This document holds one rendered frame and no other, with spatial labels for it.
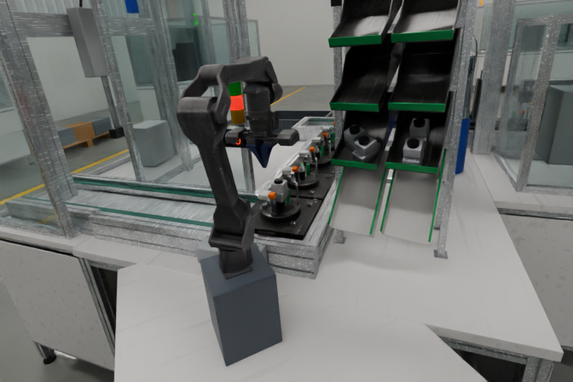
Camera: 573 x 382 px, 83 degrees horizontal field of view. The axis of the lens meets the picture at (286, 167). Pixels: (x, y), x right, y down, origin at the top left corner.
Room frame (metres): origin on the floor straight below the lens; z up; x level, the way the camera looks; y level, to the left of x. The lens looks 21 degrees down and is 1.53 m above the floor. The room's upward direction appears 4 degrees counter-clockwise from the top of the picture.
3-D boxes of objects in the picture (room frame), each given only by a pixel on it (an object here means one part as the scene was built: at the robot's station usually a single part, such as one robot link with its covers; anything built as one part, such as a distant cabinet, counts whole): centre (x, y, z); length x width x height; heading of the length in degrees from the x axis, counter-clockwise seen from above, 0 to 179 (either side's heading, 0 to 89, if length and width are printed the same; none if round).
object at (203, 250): (0.85, 0.19, 0.93); 0.21 x 0.07 x 0.06; 69
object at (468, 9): (1.00, -0.35, 1.26); 0.36 x 0.21 x 0.80; 69
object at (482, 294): (1.43, -0.13, 0.84); 1.50 x 1.41 x 0.03; 69
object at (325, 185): (1.25, -0.06, 1.01); 0.24 x 0.24 x 0.13; 69
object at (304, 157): (1.48, -0.15, 1.01); 0.24 x 0.24 x 0.13; 69
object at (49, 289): (1.83, 0.86, 0.43); 1.39 x 0.63 x 0.86; 159
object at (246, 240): (0.62, 0.13, 1.15); 0.09 x 0.07 x 0.06; 69
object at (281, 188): (1.03, 0.03, 1.06); 0.08 x 0.04 x 0.07; 159
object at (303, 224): (1.02, 0.03, 0.96); 0.24 x 0.24 x 0.02; 69
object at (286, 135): (0.81, 0.06, 1.33); 0.19 x 0.06 x 0.08; 68
